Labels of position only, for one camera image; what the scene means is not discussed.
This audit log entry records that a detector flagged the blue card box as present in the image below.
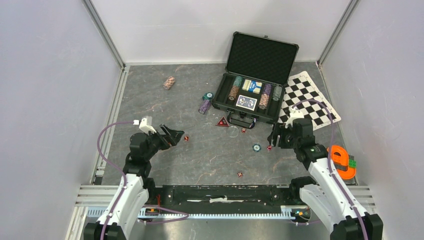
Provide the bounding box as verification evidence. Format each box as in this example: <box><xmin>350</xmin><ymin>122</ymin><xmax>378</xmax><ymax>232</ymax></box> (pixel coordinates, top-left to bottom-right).
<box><xmin>242</xmin><ymin>79</ymin><xmax>263</xmax><ymax>94</ymax></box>

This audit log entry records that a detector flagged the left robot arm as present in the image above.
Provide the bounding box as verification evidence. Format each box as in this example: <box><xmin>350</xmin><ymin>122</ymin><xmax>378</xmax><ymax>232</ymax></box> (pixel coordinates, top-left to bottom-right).
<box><xmin>83</xmin><ymin>120</ymin><xmax>184</xmax><ymax>240</ymax></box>

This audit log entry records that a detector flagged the pink chip stack in case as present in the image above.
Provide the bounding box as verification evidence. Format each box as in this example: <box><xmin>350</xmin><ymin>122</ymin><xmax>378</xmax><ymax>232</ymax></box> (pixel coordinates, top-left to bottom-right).
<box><xmin>258</xmin><ymin>93</ymin><xmax>270</xmax><ymax>110</ymax></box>

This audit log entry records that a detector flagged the red triangle all-in button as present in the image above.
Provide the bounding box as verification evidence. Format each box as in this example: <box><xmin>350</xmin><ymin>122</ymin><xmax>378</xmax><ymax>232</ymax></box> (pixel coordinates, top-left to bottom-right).
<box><xmin>216</xmin><ymin>116</ymin><xmax>230</xmax><ymax>127</ymax></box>

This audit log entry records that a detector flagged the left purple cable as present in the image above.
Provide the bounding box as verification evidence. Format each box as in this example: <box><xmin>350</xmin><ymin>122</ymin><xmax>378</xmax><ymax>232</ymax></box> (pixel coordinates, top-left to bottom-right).
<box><xmin>96</xmin><ymin>121</ymin><xmax>190</xmax><ymax>240</ymax></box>

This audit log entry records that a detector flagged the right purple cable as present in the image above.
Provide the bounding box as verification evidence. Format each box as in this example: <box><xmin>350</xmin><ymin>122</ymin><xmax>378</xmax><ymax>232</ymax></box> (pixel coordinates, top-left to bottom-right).
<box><xmin>290</xmin><ymin>98</ymin><xmax>369</xmax><ymax>240</ymax></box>

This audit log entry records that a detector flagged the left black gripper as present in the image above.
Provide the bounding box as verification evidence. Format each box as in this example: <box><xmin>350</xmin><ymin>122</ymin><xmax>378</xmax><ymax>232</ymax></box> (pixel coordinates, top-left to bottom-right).
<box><xmin>143</xmin><ymin>123</ymin><xmax>184</xmax><ymax>161</ymax></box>

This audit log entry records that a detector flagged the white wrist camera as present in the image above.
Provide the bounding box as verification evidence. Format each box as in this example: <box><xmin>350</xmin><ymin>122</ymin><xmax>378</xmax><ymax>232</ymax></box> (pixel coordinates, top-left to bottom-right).
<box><xmin>285</xmin><ymin>106</ymin><xmax>304</xmax><ymax>129</ymax></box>
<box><xmin>133</xmin><ymin>116</ymin><xmax>157</xmax><ymax>135</ymax></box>

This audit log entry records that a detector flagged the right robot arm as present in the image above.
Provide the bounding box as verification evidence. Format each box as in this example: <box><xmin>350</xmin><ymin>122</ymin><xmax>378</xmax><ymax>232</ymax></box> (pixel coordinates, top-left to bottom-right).
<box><xmin>268</xmin><ymin>118</ymin><xmax>384</xmax><ymax>240</ymax></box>

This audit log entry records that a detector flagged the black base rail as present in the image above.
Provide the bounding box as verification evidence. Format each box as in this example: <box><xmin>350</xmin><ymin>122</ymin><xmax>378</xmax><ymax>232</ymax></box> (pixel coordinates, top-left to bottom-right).
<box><xmin>152</xmin><ymin>184</ymin><xmax>309</xmax><ymax>215</ymax></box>

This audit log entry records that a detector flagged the single green blue chip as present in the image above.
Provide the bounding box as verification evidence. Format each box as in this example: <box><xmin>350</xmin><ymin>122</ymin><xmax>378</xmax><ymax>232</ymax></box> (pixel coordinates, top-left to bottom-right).
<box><xmin>252</xmin><ymin>144</ymin><xmax>262</xmax><ymax>152</ymax></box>

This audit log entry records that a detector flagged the black poker set case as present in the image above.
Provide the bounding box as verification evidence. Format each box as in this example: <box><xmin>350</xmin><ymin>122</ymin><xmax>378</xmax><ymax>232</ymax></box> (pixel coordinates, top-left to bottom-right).
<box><xmin>211</xmin><ymin>31</ymin><xmax>299</xmax><ymax>129</ymax></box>

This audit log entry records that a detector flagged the green toy block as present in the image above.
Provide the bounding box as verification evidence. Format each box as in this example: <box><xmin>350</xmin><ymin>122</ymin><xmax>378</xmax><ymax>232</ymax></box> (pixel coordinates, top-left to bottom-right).
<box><xmin>348</xmin><ymin>158</ymin><xmax>357</xmax><ymax>169</ymax></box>

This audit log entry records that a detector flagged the purple chip stack in case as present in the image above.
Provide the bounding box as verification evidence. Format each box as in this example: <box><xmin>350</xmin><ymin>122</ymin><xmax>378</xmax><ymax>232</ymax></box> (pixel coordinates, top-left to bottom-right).
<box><xmin>262</xmin><ymin>83</ymin><xmax>272</xmax><ymax>96</ymax></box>

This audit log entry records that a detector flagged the black white checkered mat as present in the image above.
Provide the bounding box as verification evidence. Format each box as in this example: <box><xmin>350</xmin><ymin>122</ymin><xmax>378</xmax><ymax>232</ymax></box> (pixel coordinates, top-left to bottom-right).
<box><xmin>277</xmin><ymin>71</ymin><xmax>341</xmax><ymax>130</ymax></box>

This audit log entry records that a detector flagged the green chip stack in case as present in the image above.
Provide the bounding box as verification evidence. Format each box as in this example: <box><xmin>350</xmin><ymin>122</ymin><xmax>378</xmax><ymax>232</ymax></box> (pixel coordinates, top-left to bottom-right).
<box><xmin>233</xmin><ymin>76</ymin><xmax>243</xmax><ymax>88</ymax></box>

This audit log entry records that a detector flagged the orange chip stack in case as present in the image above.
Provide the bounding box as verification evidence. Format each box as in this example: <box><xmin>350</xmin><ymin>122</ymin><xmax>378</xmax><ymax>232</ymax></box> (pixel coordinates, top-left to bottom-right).
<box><xmin>228</xmin><ymin>85</ymin><xmax>240</xmax><ymax>101</ymax></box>

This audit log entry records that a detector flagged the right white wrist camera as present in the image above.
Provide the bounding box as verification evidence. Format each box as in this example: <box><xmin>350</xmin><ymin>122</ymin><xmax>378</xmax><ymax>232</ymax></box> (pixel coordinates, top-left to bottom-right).
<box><xmin>285</xmin><ymin>106</ymin><xmax>304</xmax><ymax>129</ymax></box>

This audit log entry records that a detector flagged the clear round dealer button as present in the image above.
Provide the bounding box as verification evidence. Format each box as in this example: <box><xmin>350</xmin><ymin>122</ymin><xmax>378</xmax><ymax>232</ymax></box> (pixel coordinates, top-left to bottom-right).
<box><xmin>226</xmin><ymin>126</ymin><xmax>240</xmax><ymax>138</ymax></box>

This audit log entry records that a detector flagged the purple chip stack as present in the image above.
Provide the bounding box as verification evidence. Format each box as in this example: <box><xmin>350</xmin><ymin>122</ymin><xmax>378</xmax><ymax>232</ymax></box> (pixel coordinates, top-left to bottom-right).
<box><xmin>198</xmin><ymin>99</ymin><xmax>211</xmax><ymax>115</ymax></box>
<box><xmin>262</xmin><ymin>83</ymin><xmax>272</xmax><ymax>96</ymax></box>

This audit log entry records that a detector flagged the purple cable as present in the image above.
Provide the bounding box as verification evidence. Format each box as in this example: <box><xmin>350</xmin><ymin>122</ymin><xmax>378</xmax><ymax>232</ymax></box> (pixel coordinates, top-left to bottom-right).
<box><xmin>96</xmin><ymin>121</ymin><xmax>190</xmax><ymax>240</ymax></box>
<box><xmin>290</xmin><ymin>98</ymin><xmax>369</xmax><ymax>240</ymax></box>

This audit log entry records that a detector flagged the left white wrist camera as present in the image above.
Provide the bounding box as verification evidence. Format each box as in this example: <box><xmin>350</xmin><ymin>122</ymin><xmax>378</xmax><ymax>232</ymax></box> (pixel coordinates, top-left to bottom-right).
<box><xmin>133</xmin><ymin>116</ymin><xmax>157</xmax><ymax>135</ymax></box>

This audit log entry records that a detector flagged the grey green chip stack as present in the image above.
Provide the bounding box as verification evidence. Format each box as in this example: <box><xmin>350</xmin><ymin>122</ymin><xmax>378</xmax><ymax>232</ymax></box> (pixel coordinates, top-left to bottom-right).
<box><xmin>272</xmin><ymin>86</ymin><xmax>283</xmax><ymax>102</ymax></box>

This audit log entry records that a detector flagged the orange tape dispenser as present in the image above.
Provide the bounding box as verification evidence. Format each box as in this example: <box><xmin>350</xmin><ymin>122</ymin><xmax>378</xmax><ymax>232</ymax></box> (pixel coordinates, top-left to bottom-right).
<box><xmin>330</xmin><ymin>145</ymin><xmax>357</xmax><ymax>180</ymax></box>

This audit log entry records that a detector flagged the blue playing card deck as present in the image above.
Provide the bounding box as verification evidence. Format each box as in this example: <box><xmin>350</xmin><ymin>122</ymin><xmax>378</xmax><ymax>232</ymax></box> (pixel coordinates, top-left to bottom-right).
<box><xmin>235</xmin><ymin>95</ymin><xmax>258</xmax><ymax>111</ymax></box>

